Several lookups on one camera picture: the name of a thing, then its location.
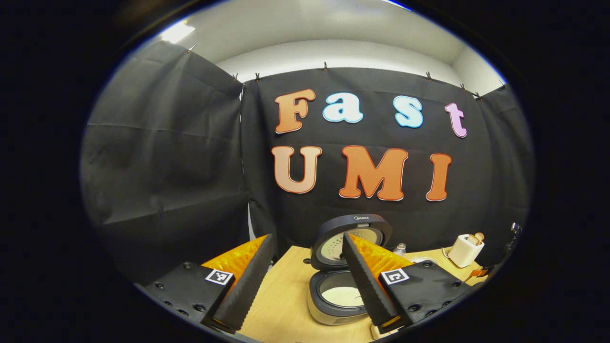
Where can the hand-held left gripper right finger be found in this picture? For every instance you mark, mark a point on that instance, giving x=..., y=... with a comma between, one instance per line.
x=367, y=286

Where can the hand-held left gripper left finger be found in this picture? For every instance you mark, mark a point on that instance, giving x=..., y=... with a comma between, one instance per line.
x=243, y=286

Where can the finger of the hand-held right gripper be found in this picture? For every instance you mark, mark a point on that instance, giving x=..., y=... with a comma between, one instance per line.
x=479, y=273

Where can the white rice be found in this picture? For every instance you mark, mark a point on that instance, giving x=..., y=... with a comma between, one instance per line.
x=340, y=296

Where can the dark grey rice cooker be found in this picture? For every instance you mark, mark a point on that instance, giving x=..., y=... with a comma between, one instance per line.
x=352, y=220

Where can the white toaster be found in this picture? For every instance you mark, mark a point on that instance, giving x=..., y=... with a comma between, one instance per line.
x=461, y=255

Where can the small clear drink bottle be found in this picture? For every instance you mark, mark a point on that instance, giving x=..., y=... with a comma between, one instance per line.
x=400, y=250

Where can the white round plate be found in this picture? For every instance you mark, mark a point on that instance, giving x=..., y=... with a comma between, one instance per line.
x=419, y=260

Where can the ceiling light panel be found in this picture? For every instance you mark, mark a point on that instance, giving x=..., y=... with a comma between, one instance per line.
x=177, y=32

